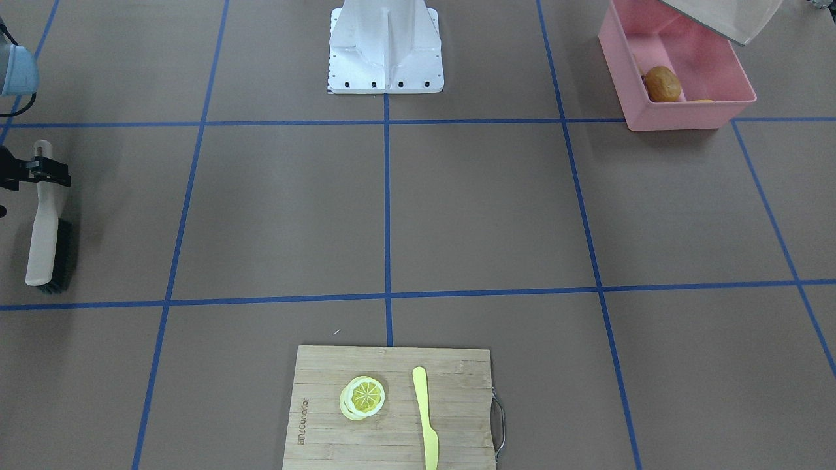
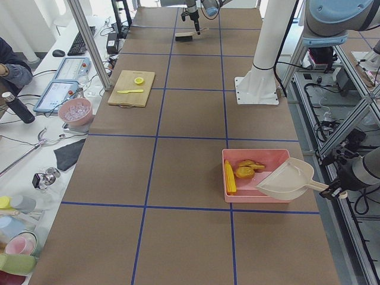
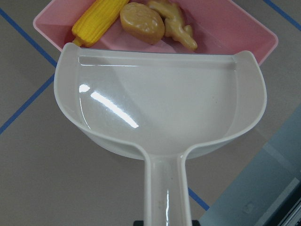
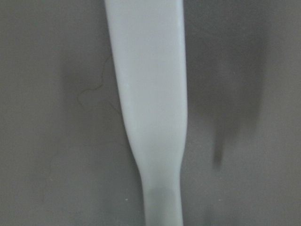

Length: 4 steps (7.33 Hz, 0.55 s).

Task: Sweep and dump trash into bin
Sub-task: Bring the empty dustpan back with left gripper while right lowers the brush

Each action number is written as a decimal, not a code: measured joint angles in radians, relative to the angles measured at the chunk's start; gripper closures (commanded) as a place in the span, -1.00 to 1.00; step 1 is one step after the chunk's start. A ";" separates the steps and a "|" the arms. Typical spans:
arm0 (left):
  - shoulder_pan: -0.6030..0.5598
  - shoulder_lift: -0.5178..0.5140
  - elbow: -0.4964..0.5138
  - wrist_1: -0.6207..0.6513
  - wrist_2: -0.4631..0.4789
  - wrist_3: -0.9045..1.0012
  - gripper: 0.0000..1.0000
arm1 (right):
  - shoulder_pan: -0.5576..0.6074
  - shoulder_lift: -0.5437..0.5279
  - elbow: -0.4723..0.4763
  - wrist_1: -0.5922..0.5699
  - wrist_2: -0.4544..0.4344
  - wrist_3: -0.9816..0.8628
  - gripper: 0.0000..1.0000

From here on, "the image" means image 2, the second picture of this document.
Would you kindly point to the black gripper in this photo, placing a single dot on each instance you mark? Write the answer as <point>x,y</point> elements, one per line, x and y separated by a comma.
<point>192,9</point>
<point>348,176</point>

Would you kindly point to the beige brush black bristles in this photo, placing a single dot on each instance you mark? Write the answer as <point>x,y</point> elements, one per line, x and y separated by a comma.
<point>188,36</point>

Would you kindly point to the beige plastic dustpan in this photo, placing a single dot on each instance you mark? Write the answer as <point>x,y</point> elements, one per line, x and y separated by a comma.
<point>290,180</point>

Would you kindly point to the brown toy potato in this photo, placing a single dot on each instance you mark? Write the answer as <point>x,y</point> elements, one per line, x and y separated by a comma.
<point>244,172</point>

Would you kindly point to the yellow toy corn cob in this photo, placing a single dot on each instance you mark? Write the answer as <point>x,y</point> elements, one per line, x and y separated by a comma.
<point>229,175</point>

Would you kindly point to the tan toy ginger root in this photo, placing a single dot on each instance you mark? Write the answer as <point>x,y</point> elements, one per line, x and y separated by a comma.
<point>252,164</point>

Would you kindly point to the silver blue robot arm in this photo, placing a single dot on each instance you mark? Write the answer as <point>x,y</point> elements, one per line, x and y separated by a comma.
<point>326,24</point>
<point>211,9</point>

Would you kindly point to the pink plastic bin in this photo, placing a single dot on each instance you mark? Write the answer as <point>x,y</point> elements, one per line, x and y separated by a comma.
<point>247,191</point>

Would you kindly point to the yellow toy lemon slice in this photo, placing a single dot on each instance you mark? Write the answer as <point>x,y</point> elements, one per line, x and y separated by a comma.
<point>139,80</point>

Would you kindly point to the yellow plastic toy knife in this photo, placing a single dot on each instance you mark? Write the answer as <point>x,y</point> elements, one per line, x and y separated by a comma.
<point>130,91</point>

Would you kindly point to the bamboo cutting board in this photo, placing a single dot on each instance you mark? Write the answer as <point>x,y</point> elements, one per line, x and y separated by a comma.
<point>126,82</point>

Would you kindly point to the black keyboard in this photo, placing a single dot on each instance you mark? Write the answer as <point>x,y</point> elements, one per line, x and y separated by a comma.
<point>78,46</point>

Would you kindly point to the blue teach pendant far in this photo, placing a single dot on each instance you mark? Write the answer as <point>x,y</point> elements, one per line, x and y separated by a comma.
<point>72,68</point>

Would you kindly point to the blue teach pendant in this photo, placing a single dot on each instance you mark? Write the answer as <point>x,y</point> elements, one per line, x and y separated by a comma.
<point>56,93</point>
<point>72,68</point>

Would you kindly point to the black computer mouse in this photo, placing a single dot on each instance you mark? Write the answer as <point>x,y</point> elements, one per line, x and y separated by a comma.
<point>58,53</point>

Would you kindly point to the pink bowl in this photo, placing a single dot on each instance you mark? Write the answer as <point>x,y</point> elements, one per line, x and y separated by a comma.
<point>76,112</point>

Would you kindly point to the blue teach pendant near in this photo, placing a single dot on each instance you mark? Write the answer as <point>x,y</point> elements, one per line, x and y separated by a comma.
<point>56,93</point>

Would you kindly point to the dark grey cloth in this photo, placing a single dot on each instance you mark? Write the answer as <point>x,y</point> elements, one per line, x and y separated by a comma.
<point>68,155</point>

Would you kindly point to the person dark sleeve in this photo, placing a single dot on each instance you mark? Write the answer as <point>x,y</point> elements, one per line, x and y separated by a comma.
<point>15,73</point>

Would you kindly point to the black water bottle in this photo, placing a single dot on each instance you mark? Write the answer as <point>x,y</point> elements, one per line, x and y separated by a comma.
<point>19,108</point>

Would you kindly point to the pink cup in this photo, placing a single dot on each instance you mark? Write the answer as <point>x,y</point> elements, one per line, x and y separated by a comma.
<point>24,243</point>

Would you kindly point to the green cup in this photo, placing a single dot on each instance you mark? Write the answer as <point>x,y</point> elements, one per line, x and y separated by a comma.
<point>18,264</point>

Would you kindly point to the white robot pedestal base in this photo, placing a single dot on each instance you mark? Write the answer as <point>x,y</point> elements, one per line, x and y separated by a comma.
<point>258,86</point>

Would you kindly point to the aluminium frame post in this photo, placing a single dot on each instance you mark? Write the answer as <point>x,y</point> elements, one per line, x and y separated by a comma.
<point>83,28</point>

